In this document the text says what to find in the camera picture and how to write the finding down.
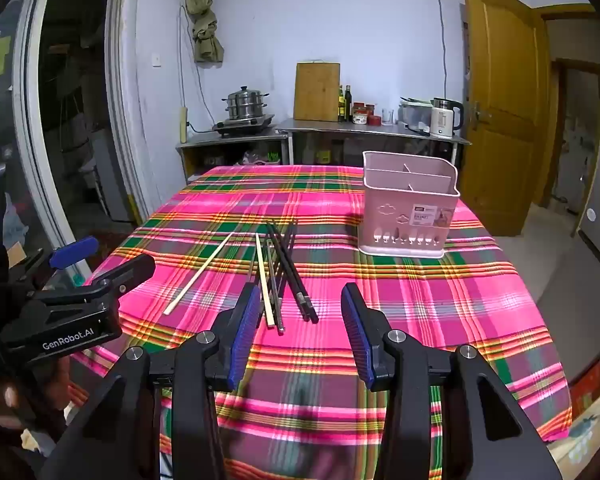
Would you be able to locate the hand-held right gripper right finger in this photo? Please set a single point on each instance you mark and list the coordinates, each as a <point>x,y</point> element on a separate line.
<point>357,345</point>

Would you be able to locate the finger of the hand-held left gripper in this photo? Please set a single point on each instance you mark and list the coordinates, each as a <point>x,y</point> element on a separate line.
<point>75,251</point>
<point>130,270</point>

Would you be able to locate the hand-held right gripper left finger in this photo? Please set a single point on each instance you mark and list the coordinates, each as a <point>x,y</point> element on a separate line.
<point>244,340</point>

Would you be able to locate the silver metal chopstick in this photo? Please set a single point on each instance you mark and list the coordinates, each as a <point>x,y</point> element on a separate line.
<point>274,310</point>
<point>280,312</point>

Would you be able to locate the pink plastic utensil holder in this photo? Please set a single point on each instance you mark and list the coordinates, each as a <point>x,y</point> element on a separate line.
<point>405,210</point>

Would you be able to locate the person's left hand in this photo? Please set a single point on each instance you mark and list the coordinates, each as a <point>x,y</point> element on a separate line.
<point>10,400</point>

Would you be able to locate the pink plaid tablecloth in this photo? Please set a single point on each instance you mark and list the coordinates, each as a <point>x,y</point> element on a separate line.
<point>430,310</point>

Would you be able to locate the low steel stove stand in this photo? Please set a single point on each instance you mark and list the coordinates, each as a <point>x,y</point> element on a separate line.
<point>200,141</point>

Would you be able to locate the cream power strip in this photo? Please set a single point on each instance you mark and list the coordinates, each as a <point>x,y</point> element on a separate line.
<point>183,125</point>

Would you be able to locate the black induction cooker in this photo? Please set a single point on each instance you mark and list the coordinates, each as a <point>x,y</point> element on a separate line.
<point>242,127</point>

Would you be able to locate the steel steamer pot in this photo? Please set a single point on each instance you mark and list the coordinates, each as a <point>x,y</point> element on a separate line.
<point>245,105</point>

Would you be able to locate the steel kitchen counter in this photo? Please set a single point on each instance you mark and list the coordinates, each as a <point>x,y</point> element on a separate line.
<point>340,127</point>

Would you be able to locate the flat red tin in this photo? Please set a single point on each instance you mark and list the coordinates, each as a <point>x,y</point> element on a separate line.
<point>375,121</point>

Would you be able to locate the red lid sauce jar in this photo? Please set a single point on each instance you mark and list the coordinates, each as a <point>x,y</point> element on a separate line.
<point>360,116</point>

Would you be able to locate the clear drinking glass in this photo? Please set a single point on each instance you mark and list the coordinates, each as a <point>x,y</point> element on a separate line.
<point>387,117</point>

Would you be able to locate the grey plastic container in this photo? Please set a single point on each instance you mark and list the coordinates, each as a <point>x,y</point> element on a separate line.
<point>412,115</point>

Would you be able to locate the red box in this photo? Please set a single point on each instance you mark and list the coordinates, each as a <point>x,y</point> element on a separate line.
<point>592,385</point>

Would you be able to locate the white electric kettle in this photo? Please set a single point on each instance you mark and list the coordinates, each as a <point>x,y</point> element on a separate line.
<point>442,120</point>

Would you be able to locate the olive hanging cloth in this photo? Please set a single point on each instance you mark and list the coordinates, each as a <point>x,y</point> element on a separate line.
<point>205,35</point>

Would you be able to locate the wooden cutting board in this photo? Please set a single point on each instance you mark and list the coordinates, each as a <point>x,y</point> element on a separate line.
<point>317,92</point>

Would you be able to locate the yellow wooden door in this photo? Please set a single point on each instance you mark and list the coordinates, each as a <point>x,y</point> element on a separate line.
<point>500,110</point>

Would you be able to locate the white wall switch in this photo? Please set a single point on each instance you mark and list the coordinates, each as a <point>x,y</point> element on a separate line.
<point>156,59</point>

